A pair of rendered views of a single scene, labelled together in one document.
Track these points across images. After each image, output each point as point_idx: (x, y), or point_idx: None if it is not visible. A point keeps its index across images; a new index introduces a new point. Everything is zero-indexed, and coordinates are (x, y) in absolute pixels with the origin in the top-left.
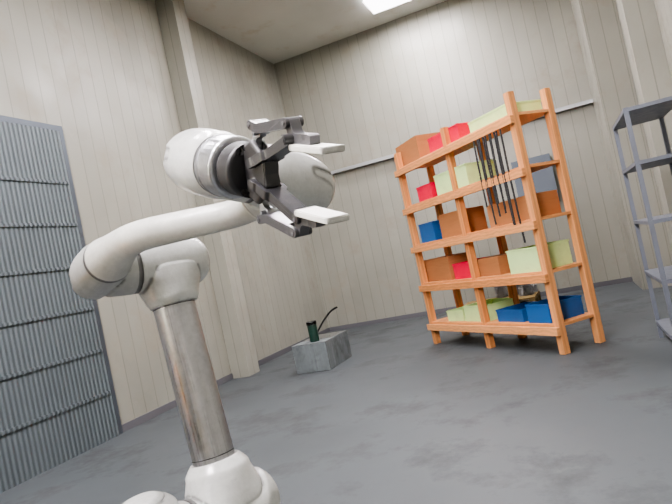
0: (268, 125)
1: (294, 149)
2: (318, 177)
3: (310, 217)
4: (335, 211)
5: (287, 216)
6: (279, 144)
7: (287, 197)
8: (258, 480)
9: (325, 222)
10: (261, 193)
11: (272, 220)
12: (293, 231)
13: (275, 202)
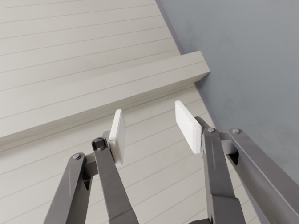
0: (61, 198)
1: (115, 132)
2: None
3: (185, 110)
4: (179, 126)
5: (219, 142)
6: (104, 164)
7: (206, 182)
8: None
9: (179, 101)
10: (228, 212)
11: (276, 182)
12: (231, 130)
13: (219, 172)
